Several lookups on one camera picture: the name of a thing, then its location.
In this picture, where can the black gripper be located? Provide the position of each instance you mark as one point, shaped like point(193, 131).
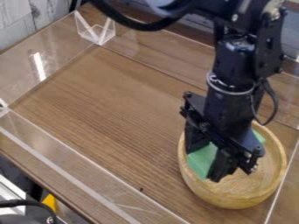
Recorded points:
point(223, 112)

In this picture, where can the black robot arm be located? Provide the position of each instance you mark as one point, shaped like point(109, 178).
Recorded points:
point(249, 56)

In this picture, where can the brown wooden bowl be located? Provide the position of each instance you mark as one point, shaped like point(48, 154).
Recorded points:
point(241, 192)

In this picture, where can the green rectangular block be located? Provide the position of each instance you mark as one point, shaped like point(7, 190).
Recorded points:
point(201, 159)

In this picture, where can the yellow black equipment part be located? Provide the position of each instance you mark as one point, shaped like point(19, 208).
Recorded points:
point(50, 201)

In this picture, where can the clear acrylic corner bracket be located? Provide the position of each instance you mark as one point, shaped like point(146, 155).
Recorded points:
point(98, 34)

